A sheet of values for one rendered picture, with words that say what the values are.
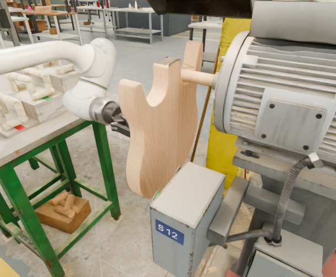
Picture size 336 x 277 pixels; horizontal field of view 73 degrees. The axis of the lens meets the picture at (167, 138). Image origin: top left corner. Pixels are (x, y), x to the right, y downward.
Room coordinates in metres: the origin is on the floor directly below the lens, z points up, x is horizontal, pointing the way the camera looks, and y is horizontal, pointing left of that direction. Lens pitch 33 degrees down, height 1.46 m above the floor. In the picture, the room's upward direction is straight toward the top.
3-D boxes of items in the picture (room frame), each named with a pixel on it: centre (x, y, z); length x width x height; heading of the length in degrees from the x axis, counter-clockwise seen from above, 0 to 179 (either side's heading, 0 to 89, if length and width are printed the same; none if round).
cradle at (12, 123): (0.88, 0.67, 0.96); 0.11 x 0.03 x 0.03; 149
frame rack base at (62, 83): (1.20, 0.58, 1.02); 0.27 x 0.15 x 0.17; 59
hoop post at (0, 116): (0.85, 0.70, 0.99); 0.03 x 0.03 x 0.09
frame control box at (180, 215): (0.32, -0.12, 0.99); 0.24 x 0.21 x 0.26; 59
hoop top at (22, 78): (1.03, 0.69, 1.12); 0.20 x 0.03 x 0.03; 58
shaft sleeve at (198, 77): (0.64, -0.05, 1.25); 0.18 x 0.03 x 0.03; 59
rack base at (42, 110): (1.07, 0.67, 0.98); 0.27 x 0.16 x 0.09; 59
